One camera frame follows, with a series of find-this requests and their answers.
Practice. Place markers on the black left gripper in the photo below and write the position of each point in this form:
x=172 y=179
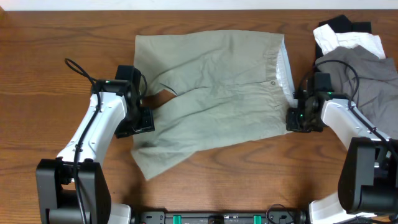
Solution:
x=145 y=121

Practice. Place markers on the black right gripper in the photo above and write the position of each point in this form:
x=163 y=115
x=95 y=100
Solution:
x=292 y=124

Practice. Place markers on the khaki grey shorts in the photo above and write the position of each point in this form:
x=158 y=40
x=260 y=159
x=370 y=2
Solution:
x=228 y=86

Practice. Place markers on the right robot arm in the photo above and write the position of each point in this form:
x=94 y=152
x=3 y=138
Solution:
x=367 y=186

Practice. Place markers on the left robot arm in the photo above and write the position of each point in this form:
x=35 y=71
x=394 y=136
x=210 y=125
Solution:
x=72 y=187

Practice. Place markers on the dark grey garment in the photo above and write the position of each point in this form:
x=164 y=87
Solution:
x=376 y=97

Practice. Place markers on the white shirt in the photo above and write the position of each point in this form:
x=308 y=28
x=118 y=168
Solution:
x=371 y=43

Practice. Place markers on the black garment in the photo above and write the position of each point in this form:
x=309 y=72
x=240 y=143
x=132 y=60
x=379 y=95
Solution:
x=342 y=23

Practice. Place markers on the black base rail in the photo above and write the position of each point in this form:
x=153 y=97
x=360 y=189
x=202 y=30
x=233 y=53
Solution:
x=277 y=214

